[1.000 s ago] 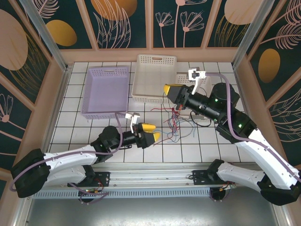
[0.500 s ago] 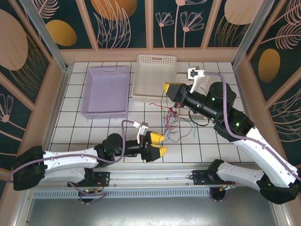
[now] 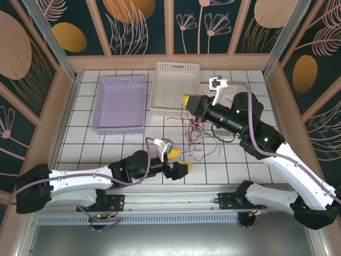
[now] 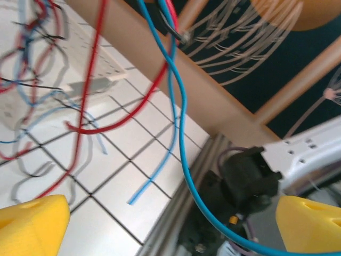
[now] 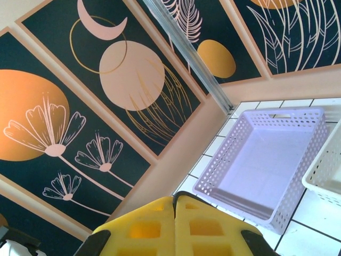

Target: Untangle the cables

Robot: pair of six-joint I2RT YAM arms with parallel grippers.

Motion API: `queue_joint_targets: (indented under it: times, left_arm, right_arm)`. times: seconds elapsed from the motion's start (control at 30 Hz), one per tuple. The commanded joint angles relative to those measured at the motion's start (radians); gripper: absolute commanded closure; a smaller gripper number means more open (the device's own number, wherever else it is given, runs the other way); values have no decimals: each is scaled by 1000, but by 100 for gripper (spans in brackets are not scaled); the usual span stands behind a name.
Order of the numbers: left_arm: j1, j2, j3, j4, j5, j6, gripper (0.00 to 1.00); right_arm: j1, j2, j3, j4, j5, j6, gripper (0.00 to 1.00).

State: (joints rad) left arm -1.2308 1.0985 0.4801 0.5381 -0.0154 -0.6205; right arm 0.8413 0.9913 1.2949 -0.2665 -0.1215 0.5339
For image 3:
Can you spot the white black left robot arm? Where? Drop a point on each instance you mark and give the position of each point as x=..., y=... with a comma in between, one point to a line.
x=80, y=181

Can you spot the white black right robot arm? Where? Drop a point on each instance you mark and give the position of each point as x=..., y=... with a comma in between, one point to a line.
x=293, y=165

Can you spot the large white perforated basket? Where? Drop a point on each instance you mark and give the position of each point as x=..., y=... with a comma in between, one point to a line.
x=173, y=90

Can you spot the purple perforated plastic basket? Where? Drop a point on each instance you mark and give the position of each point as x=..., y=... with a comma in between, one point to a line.
x=120, y=104

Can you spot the grey metal sheet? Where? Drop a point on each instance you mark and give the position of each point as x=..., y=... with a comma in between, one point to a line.
x=170, y=240

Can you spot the beige circle gold lines panel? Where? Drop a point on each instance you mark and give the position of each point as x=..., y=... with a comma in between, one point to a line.
x=13, y=48
x=266, y=13

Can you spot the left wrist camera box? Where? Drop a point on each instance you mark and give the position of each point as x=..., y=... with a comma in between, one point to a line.
x=163, y=146

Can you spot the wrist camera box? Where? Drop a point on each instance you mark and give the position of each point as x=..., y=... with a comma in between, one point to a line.
x=163, y=146
x=217, y=84

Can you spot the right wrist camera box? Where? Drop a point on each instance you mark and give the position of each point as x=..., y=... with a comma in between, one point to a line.
x=217, y=84

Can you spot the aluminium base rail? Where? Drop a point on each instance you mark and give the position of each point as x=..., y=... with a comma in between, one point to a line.
x=160, y=198

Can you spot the aluminium side rail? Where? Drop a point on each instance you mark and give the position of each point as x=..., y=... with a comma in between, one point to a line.
x=68, y=106
x=270, y=93

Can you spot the pink flowers wall panel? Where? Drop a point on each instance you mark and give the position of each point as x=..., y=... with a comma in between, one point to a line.
x=197, y=45

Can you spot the orange oval feather wall panel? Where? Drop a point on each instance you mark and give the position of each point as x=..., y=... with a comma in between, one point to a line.
x=305, y=74

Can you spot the pink fern leaves wall panel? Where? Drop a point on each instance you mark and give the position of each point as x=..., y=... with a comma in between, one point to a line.
x=325, y=138

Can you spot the aluminium corner post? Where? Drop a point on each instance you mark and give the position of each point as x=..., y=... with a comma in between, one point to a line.
x=52, y=40
x=285, y=40

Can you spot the orange circle leaves wall panel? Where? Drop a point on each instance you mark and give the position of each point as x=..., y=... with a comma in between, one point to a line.
x=128, y=10

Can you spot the single pink flower wall panel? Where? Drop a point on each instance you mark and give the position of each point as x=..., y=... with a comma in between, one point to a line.
x=16, y=149

